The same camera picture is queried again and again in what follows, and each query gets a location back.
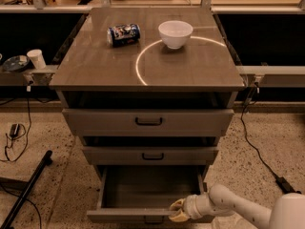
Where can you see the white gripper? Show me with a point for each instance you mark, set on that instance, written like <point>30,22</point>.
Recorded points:
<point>191,206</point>

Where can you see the grey drawer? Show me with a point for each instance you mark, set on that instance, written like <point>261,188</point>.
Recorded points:
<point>150,155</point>
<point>143,194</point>
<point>92,122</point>

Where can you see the grey drawer cabinet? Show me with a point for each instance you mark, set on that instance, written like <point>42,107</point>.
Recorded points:
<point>147,75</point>

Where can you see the black pole on floor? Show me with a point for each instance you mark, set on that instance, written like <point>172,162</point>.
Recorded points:
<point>23,197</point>

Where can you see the white bowl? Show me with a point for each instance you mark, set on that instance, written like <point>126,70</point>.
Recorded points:
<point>174,34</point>

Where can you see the black power adapter left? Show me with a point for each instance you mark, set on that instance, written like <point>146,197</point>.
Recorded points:
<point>14,130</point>

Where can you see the blue soda can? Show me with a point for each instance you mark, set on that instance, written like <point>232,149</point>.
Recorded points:
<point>122,35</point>

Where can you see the white paper cup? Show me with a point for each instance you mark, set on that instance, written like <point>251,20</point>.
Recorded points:
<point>37,59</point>

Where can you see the dark blue plate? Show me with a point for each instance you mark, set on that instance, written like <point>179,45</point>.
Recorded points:
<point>16,63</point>

